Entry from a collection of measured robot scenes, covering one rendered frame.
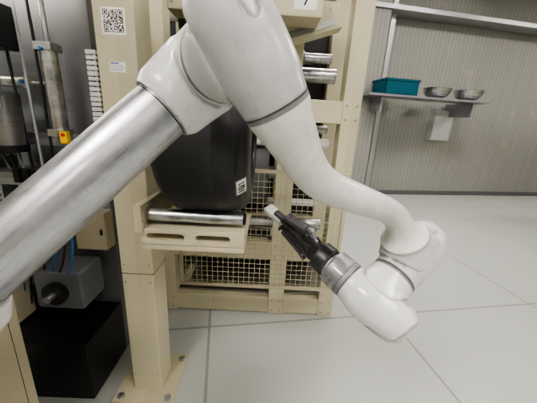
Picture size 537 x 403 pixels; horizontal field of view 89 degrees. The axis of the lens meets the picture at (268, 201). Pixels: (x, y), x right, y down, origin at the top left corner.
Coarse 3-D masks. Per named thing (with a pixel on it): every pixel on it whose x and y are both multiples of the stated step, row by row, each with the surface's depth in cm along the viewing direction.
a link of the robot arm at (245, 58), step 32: (192, 0) 31; (224, 0) 30; (256, 0) 31; (192, 32) 34; (224, 32) 31; (256, 32) 31; (192, 64) 37; (224, 64) 33; (256, 64) 32; (288, 64) 33; (224, 96) 38; (256, 96) 34; (288, 96) 35
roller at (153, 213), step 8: (152, 208) 96; (152, 216) 95; (160, 216) 95; (168, 216) 95; (176, 216) 95; (184, 216) 95; (192, 216) 95; (200, 216) 95; (208, 216) 95; (216, 216) 95; (224, 216) 95; (232, 216) 95; (240, 216) 96; (224, 224) 97; (232, 224) 96; (240, 224) 96
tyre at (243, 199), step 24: (216, 120) 74; (240, 120) 76; (192, 144) 75; (216, 144) 75; (240, 144) 78; (168, 168) 78; (192, 168) 78; (216, 168) 78; (240, 168) 81; (168, 192) 86; (192, 192) 84; (216, 192) 84
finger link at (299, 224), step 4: (292, 216) 72; (284, 220) 72; (288, 220) 71; (292, 220) 70; (296, 220) 70; (300, 220) 70; (292, 224) 70; (296, 224) 69; (300, 224) 69; (304, 224) 69; (296, 228) 69; (300, 228) 68; (304, 228) 68; (304, 232) 67; (308, 232) 66
